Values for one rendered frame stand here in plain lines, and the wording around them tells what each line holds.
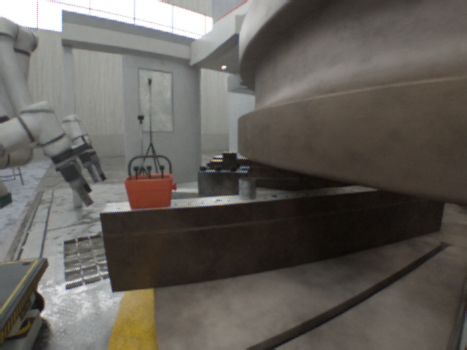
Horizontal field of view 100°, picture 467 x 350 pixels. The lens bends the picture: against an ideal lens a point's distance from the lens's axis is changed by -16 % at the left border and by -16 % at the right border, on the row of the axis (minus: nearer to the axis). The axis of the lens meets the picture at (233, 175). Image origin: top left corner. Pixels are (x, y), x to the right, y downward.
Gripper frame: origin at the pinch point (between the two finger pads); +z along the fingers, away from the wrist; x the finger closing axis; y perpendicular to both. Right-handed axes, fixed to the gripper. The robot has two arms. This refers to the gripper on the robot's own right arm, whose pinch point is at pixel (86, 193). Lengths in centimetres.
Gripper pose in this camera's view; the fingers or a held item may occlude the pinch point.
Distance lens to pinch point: 94.2
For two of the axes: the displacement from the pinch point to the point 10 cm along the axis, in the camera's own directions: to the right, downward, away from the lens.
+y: -7.9, 4.7, -4.0
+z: 2.8, 8.5, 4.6
